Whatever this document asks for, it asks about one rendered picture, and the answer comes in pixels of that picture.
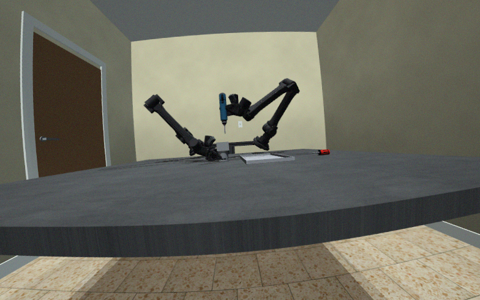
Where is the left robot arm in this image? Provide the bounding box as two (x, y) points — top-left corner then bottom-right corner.
(228, 78), (300, 148)

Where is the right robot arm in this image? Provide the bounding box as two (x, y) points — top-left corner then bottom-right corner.
(144, 94), (216, 156)

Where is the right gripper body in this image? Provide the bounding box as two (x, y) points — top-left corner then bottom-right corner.
(201, 148), (218, 160)

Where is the white shallow rectangular tray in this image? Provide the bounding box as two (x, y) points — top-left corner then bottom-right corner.
(240, 153), (294, 164)

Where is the white l-shaped bracket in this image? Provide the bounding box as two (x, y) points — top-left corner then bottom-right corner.
(216, 142), (229, 151)

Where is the grey cylinder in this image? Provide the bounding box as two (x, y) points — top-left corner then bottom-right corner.
(218, 151), (228, 162)

